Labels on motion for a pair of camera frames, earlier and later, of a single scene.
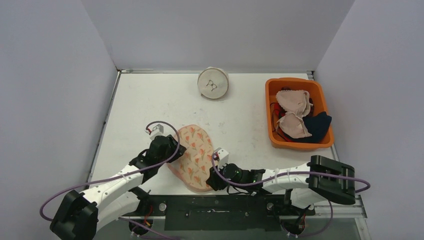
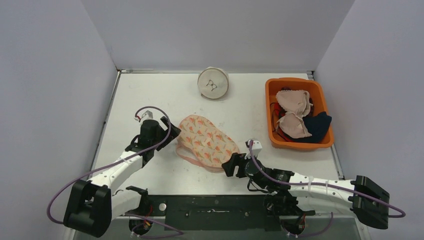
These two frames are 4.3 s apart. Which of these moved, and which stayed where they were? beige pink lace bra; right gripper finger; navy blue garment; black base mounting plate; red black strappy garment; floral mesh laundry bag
Moved: floral mesh laundry bag; right gripper finger
Stayed: black base mounting plate; navy blue garment; beige pink lace bra; red black strappy garment
